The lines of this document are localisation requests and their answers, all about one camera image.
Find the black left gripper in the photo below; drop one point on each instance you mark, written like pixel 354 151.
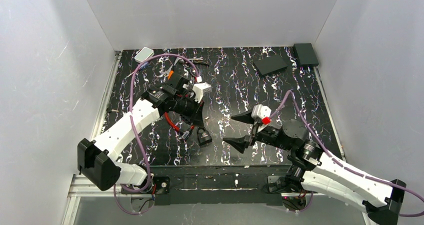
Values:
pixel 197 114

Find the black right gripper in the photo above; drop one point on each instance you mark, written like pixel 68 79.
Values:
pixel 251 134

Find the red cable lock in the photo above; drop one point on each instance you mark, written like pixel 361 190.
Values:
pixel 184 134

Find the black padlock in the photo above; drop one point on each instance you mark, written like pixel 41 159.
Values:
pixel 203 136

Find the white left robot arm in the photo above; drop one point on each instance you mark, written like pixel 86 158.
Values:
pixel 97 159

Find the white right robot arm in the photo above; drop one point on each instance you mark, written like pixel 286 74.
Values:
pixel 316 171

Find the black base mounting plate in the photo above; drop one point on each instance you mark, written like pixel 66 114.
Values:
pixel 225 184

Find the flat black plate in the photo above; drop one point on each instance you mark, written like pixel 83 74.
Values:
pixel 270 65

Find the red blue screwdriver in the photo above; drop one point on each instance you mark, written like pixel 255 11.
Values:
pixel 139 68

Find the white rectangular box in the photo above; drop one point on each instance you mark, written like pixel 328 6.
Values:
pixel 143 54

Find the black box in corner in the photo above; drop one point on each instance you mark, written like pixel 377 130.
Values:
pixel 305 54

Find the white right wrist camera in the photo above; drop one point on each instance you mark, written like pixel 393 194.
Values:
pixel 261 116

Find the orange handled tool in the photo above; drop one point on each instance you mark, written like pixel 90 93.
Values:
pixel 169 72

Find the black handled pliers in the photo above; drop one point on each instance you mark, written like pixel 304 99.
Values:
pixel 199 61

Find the aluminium frame rail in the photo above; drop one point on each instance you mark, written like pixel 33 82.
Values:
pixel 73 200

